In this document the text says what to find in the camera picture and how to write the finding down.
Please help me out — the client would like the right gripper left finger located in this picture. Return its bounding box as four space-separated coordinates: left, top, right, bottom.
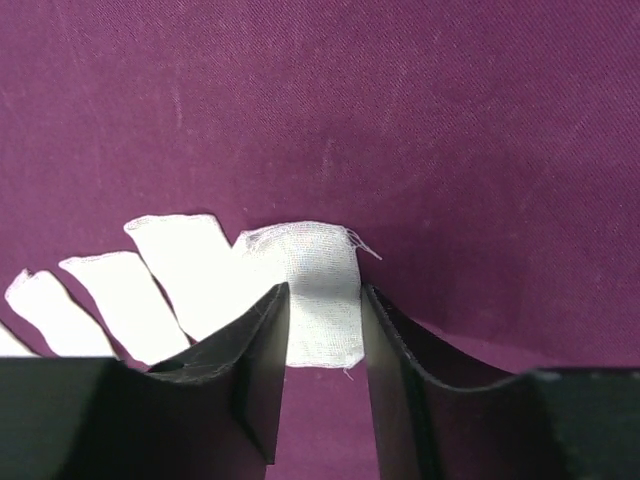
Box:
1 283 290 479

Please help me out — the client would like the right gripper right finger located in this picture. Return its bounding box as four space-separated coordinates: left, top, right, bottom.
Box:
361 286 639 479

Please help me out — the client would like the white gauze pad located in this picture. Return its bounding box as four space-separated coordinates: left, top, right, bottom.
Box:
59 251 190 366
124 214 273 341
232 221 381 370
4 270 116 357

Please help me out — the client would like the purple cloth mat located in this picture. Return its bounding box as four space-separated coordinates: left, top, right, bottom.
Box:
0 0 640 480

